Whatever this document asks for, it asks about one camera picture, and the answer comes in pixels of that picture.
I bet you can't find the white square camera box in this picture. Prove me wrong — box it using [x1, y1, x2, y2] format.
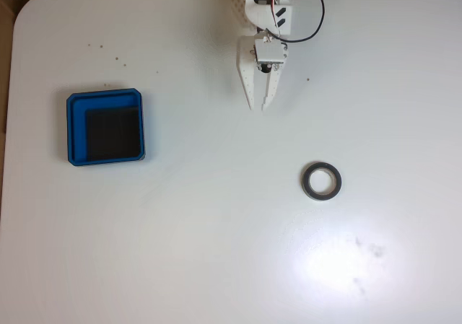
[253, 37, 287, 65]

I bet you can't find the blue square box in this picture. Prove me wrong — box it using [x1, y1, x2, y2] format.
[66, 87, 147, 167]

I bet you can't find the black tape roll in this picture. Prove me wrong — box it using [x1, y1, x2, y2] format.
[300, 161, 343, 203]

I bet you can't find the black foam pad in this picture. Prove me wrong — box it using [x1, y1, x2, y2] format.
[85, 105, 142, 161]

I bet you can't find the black camera cable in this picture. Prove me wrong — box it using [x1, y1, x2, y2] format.
[277, 0, 326, 44]

